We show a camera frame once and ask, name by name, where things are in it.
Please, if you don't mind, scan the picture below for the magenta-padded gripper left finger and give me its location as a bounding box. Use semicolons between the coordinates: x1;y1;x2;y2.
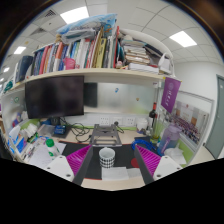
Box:
44;144;95;187

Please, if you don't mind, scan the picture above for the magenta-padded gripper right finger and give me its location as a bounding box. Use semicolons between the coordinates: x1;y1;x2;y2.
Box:
133;144;184;186

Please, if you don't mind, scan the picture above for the white green-capped drink bottle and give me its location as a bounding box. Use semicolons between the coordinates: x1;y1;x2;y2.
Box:
45;138;62;160

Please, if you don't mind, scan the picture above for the purple translucent water jug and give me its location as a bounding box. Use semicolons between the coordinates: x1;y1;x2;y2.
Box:
157;124;183;156

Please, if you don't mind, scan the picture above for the flat round red coaster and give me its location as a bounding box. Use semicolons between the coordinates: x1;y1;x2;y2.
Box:
130;157;140;169

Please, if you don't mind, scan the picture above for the small white paper napkin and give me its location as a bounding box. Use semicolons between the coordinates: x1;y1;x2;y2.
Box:
126;167;143;179

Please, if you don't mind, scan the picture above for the black red-edged desk mat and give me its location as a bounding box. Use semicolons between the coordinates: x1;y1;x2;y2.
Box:
61;142;153;181

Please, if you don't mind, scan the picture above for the glass vase with green stems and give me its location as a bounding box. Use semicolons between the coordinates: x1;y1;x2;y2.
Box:
149;118;164;144

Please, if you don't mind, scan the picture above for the black white checkered mug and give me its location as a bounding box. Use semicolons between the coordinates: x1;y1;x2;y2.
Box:
98;146;116;169

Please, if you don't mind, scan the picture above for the small blue box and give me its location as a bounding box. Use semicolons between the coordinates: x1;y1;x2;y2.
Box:
53;124;68;136

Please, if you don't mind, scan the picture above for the white printed paper sheet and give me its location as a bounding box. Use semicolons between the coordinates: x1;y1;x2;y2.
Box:
28;141;68;170

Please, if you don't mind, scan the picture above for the white round jar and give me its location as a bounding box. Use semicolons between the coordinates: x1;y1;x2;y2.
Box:
136;117;149;132

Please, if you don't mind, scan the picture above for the grey metal laptop stand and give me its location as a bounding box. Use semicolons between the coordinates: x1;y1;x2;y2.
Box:
89;123;123;148

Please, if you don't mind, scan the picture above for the large white paper napkin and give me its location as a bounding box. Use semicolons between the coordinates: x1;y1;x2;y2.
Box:
101;166;130;182

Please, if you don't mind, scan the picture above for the dark wine bottle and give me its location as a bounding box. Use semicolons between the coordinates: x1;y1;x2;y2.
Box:
148;102;158;130

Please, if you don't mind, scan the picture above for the framed group photo poster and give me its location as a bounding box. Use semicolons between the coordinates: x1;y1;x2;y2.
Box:
166;99;211;146

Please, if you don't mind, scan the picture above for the blue white tissue box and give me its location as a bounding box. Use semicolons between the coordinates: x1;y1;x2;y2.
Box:
8;124;28;154

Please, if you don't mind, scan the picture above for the black computer monitor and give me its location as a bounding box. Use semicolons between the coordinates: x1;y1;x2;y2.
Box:
24;75;85;120

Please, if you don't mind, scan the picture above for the purple hanging pennant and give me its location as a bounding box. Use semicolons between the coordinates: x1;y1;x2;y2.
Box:
160;76;182;114

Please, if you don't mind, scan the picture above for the grey door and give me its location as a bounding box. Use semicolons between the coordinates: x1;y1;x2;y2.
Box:
204;74;224;160

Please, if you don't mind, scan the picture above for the white shelf with books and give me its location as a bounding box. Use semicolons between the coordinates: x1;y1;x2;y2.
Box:
13;13;176;85

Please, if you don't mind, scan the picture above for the coiled blue cable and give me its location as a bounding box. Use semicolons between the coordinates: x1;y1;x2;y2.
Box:
130;138;164;157

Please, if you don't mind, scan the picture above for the tangled black cable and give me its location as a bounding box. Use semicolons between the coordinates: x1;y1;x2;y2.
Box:
68;122;93;144

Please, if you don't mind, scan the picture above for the white wall socket row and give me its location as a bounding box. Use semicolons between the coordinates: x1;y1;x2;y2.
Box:
98;115;136;127

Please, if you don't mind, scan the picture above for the black power plug cable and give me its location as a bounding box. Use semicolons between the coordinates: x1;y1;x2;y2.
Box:
113;120;126;134

